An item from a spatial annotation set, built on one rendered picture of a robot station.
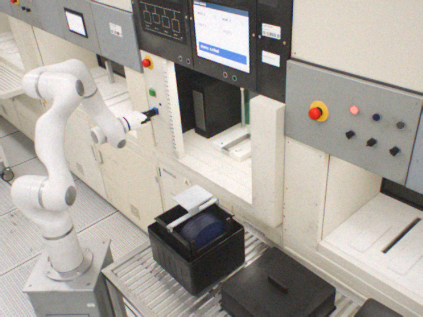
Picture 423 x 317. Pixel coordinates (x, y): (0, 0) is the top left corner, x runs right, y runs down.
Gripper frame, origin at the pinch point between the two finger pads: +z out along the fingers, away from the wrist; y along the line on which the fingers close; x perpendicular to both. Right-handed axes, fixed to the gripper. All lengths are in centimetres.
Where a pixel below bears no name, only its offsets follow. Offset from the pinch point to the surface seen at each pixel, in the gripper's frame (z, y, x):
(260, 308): -34, 103, -24
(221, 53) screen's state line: 2, 51, 41
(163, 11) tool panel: 2, 18, 51
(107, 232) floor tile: -12, -61, -110
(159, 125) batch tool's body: 3.2, 0.8, -7.8
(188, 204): -32, 67, -2
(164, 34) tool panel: 2.5, 16.5, 41.5
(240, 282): -31, 91, -24
